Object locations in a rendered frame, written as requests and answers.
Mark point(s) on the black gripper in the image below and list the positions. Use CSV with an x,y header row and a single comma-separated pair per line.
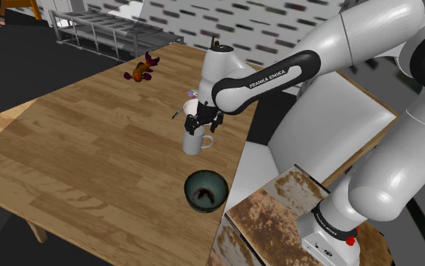
x,y
206,113

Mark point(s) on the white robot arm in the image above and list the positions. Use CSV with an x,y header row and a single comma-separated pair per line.
x,y
374,176

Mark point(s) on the white mug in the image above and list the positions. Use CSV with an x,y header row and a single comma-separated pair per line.
x,y
194,144

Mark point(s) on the black pen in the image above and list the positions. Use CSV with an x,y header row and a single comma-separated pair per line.
x,y
177,113

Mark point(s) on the small pastel coloured object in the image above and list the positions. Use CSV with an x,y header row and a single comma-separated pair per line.
x,y
193,93

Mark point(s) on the dark green bowl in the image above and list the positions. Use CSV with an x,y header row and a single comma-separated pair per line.
x,y
206,193

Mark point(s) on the orange and purple fish figure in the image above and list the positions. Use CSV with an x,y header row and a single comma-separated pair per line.
x,y
140,71

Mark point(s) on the rusty patterned robot stand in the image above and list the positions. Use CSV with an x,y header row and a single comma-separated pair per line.
x,y
267,217

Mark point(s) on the wooden table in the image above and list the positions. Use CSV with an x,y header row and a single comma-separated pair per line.
x,y
87,147

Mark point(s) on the grey metal rack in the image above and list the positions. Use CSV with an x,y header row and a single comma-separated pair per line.
x,y
105,31

